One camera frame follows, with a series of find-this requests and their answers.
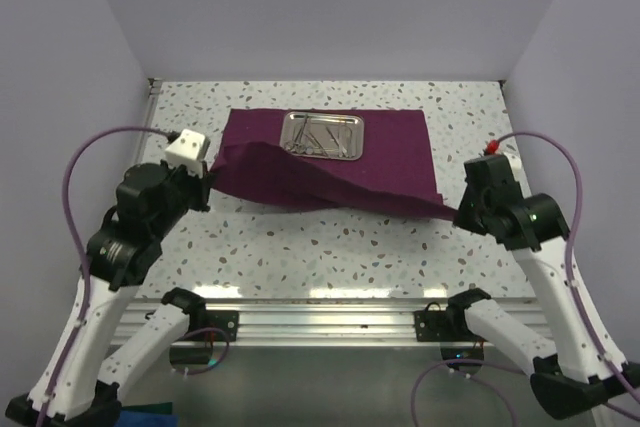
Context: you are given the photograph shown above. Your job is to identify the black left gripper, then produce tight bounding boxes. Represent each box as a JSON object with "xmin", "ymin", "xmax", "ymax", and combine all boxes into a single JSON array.
[{"xmin": 153, "ymin": 154, "xmax": 217, "ymax": 235}]

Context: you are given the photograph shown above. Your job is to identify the purple surgical cloth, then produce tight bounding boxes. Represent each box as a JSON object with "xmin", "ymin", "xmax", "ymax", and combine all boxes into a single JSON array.
[{"xmin": 211, "ymin": 109, "xmax": 456, "ymax": 221}]

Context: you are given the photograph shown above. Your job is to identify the steel scissors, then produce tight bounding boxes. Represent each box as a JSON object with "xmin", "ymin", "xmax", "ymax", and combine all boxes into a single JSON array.
[{"xmin": 285, "ymin": 116, "xmax": 308, "ymax": 153}]

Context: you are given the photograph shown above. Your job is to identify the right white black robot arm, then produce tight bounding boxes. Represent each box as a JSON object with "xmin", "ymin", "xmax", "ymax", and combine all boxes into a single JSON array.
[{"xmin": 445, "ymin": 154, "xmax": 639, "ymax": 420}]

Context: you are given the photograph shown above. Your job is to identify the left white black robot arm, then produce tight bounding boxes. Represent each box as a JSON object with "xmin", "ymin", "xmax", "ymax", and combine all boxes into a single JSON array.
[{"xmin": 5, "ymin": 161, "xmax": 212, "ymax": 426}]

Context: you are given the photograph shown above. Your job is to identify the steel clamp in tray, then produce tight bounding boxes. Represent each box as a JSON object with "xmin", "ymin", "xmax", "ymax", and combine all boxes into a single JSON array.
[{"xmin": 303, "ymin": 122, "xmax": 331, "ymax": 157}]

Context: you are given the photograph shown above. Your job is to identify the steel flat instrument in tray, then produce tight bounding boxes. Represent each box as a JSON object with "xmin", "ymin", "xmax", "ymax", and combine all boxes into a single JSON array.
[{"xmin": 326, "ymin": 122, "xmax": 351, "ymax": 158}]

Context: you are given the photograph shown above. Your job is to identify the stainless steel instrument tray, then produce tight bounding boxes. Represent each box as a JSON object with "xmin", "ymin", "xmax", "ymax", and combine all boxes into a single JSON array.
[{"xmin": 279, "ymin": 111, "xmax": 365, "ymax": 161}]

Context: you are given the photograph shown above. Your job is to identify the green cloth piece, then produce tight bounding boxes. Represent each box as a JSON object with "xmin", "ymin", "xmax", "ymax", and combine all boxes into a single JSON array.
[{"xmin": 123, "ymin": 402, "xmax": 173, "ymax": 415}]

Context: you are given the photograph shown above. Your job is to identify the blue cloth bundle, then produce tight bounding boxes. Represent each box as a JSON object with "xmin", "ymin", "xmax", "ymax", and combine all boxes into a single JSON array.
[{"xmin": 115, "ymin": 411, "xmax": 178, "ymax": 427}]

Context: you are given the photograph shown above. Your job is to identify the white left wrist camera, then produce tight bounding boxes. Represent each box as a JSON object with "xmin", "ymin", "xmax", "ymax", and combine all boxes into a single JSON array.
[{"xmin": 164, "ymin": 129, "xmax": 210, "ymax": 178}]

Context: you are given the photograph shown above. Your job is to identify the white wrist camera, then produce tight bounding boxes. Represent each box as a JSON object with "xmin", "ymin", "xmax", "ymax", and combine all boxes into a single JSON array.
[
  {"xmin": 164, "ymin": 129, "xmax": 210, "ymax": 178},
  {"xmin": 502, "ymin": 151, "xmax": 523, "ymax": 175}
]

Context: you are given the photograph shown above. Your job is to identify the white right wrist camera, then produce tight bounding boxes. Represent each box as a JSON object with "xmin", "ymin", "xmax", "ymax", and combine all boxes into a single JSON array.
[{"xmin": 502, "ymin": 151, "xmax": 523, "ymax": 175}]

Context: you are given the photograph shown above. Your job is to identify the red cable connector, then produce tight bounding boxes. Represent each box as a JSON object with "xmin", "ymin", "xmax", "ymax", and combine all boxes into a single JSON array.
[{"xmin": 484, "ymin": 139, "xmax": 500, "ymax": 155}]

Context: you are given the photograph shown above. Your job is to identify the aluminium left side rail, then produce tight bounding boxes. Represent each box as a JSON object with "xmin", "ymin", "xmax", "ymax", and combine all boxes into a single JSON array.
[{"xmin": 131, "ymin": 78, "xmax": 163, "ymax": 164}]

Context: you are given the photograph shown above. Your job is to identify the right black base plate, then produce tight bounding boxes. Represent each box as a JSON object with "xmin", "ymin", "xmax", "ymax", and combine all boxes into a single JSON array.
[{"xmin": 413, "ymin": 309, "xmax": 456, "ymax": 343}]

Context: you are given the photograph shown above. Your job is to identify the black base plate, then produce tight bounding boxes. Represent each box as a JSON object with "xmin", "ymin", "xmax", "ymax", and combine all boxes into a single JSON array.
[
  {"xmin": 201, "ymin": 310, "xmax": 240, "ymax": 342},
  {"xmin": 413, "ymin": 309, "xmax": 456, "ymax": 343}
]

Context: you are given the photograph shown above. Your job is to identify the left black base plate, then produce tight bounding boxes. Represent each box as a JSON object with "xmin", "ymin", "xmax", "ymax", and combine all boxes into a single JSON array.
[{"xmin": 201, "ymin": 310, "xmax": 240, "ymax": 342}]

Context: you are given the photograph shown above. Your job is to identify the aluminium front rail frame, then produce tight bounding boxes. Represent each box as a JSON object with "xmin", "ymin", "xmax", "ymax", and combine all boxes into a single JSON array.
[{"xmin": 109, "ymin": 296, "xmax": 551, "ymax": 421}]

